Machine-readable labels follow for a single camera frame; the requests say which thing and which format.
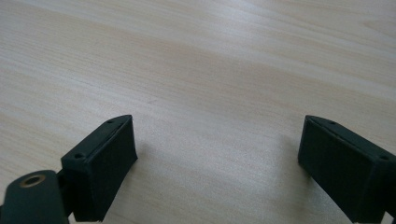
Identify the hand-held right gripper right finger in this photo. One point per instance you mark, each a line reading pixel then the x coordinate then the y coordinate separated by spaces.
pixel 348 168

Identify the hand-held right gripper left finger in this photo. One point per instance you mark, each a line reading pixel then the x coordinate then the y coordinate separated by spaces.
pixel 99 168

